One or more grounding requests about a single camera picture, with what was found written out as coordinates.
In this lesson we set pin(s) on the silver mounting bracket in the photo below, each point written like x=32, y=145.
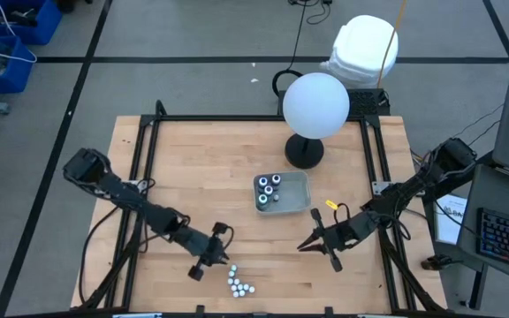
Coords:
x=379, y=187

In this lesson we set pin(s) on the black aluminium table frame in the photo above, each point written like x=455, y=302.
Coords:
x=192, y=118

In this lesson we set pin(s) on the blue bin with plastic bags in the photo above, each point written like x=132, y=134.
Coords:
x=16, y=75

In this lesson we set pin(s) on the black perforated computer case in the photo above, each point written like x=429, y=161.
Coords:
x=365, y=103

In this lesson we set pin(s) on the grey plastic bin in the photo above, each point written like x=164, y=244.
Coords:
x=294, y=196

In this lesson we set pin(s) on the green-tipped food coloring bottle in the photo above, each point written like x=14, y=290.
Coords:
x=263, y=199

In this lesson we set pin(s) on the brown and black clamp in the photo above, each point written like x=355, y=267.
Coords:
x=433, y=262

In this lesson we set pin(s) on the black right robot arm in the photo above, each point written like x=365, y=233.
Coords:
x=413, y=190

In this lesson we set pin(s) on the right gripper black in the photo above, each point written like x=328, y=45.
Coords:
x=347, y=232

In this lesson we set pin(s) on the purple-tipped food coloring bottle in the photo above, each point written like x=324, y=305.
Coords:
x=276, y=179

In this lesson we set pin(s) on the blue bin with black tools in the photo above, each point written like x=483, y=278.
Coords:
x=44, y=26

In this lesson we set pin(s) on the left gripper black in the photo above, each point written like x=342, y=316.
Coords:
x=206, y=256

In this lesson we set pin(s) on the black-tipped food coloring bottle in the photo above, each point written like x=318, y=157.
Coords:
x=268, y=190

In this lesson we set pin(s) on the white printed paper sheet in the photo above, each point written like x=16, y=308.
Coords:
x=449, y=225

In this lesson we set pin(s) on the white globe lamp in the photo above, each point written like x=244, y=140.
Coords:
x=315, y=106

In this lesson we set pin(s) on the backlit black keyboard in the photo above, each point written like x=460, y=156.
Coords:
x=508, y=238

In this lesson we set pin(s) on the blue-tipped food coloring bottle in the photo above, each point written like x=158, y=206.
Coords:
x=263, y=181

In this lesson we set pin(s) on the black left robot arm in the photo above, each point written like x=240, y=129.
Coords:
x=148, y=212

